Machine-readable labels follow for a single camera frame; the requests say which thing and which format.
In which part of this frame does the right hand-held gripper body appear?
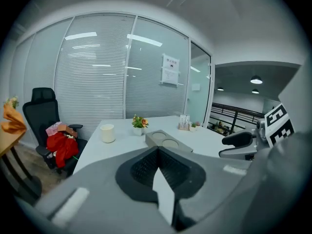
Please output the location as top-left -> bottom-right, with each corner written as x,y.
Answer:
255,57 -> 312,154

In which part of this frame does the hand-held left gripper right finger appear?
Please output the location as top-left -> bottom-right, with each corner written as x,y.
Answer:
158,146 -> 256,232

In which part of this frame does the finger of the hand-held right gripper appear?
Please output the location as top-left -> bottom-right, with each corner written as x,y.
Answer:
221,131 -> 257,146
218,145 -> 258,161

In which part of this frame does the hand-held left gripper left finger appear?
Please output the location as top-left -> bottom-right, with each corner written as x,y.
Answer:
34,146 -> 172,234

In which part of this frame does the grey box with round recesses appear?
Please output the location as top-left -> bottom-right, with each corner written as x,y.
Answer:
145,129 -> 194,154

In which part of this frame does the brown box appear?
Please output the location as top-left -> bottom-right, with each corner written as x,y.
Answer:
57,123 -> 78,139

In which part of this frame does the pink box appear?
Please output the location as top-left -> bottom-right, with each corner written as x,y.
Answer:
45,121 -> 63,137

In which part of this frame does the wooden desk card holder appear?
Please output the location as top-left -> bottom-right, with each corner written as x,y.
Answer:
177,114 -> 191,132

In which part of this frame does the red cloth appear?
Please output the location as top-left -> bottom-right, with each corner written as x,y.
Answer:
46,131 -> 80,169

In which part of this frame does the white cup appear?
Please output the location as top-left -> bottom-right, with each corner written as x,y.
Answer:
100,123 -> 116,144

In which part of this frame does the potted orange flower plant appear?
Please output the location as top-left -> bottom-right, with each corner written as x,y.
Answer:
131,114 -> 150,137

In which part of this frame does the white paper notice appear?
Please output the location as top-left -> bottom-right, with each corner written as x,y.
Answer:
160,53 -> 181,87

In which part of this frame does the black office chair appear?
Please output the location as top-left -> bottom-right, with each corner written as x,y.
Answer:
22,87 -> 89,178

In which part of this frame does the wooden table with black legs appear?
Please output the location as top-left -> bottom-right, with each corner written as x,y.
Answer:
0,127 -> 43,202

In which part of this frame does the orange wrapped flower bouquet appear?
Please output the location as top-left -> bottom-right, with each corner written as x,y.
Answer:
0,95 -> 27,135

